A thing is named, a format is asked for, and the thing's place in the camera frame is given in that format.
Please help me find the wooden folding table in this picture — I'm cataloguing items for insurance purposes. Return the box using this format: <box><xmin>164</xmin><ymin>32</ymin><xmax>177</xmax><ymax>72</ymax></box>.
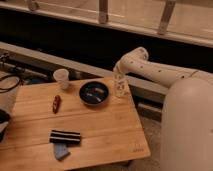
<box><xmin>0</xmin><ymin>77</ymin><xmax>150</xmax><ymax>171</ymax></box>

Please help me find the clear plastic bottle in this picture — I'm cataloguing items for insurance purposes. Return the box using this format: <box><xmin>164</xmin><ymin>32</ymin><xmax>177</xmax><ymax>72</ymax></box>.
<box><xmin>114</xmin><ymin>74</ymin><xmax>125</xmax><ymax>97</ymax></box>

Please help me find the black white striped cloth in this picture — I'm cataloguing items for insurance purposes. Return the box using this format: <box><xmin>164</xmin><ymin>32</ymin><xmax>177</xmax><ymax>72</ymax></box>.
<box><xmin>49</xmin><ymin>130</ymin><xmax>81</xmax><ymax>144</ymax></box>

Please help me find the translucent plastic cup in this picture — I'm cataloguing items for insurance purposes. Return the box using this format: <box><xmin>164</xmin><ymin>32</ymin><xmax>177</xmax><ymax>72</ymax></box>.
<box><xmin>53</xmin><ymin>69</ymin><xmax>69</xmax><ymax>90</ymax></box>

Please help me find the small red object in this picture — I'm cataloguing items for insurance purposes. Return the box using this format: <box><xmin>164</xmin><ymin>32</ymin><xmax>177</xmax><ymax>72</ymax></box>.
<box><xmin>52</xmin><ymin>95</ymin><xmax>61</xmax><ymax>114</ymax></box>

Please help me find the black cable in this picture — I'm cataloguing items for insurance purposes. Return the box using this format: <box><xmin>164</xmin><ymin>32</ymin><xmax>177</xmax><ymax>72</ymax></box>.
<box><xmin>0</xmin><ymin>73</ymin><xmax>23</xmax><ymax>94</ymax></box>

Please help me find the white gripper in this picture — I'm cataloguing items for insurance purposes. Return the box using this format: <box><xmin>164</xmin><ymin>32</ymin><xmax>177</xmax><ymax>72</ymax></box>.
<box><xmin>113</xmin><ymin>62</ymin><xmax>127</xmax><ymax>75</ymax></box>

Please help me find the black round bowl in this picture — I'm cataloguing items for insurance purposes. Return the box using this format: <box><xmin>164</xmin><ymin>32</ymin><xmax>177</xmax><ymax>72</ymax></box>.
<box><xmin>79</xmin><ymin>81</ymin><xmax>109</xmax><ymax>106</ymax></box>

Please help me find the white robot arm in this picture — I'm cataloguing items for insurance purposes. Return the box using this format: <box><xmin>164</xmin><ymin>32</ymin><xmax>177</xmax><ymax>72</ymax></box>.
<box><xmin>113</xmin><ymin>47</ymin><xmax>213</xmax><ymax>88</ymax></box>

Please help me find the blue grey cloth piece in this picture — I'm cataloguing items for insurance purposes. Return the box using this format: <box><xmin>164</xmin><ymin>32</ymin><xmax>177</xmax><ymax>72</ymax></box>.
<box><xmin>53</xmin><ymin>143</ymin><xmax>70</xmax><ymax>160</ymax></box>

